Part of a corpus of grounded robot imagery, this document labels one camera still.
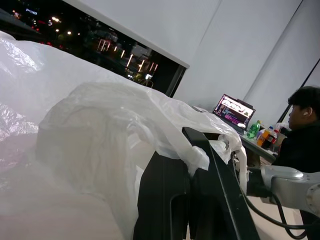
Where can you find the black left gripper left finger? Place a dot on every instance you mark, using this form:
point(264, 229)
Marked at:
point(162, 200)

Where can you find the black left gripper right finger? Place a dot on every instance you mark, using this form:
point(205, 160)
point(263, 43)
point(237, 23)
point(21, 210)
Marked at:
point(217, 207)

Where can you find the white translucent plastic bag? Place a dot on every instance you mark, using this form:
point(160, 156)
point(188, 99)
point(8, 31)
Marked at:
point(100, 130)

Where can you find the grey desk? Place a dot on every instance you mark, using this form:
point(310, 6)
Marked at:
point(257, 147)

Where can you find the green plastic soda bottle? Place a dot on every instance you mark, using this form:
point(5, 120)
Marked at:
point(253, 130)

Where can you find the orange soda bottle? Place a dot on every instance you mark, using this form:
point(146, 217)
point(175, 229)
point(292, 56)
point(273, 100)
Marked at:
point(265, 136)

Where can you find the dark cola bottle red cap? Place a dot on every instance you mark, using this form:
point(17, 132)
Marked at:
point(274, 140)

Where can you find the open laptop with lit screen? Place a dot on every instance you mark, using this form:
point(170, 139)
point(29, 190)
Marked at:
point(235, 111)

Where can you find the person in black jacket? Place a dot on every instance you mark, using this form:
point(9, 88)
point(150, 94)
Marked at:
point(302, 142)

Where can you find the dark window with city lights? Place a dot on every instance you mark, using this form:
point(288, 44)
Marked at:
point(100, 42)

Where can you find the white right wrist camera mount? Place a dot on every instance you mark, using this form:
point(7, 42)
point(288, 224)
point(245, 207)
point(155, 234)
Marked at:
point(242, 170)

